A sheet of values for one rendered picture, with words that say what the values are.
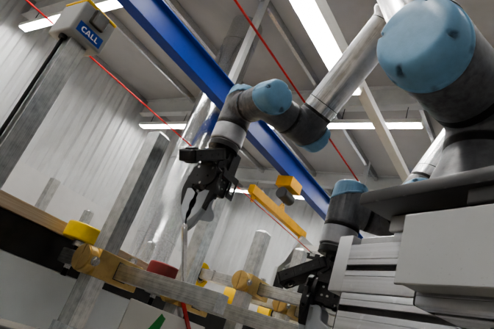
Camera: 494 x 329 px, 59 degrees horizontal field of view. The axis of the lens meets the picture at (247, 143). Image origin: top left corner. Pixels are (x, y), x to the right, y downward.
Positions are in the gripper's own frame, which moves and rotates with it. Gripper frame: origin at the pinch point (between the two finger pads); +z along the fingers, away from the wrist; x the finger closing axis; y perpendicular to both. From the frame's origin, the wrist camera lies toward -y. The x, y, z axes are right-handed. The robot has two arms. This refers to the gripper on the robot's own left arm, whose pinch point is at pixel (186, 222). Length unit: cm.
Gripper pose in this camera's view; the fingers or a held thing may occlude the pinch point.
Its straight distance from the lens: 92.5
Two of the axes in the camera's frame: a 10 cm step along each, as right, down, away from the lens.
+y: 4.9, 5.1, 7.0
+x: -8.1, -0.3, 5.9
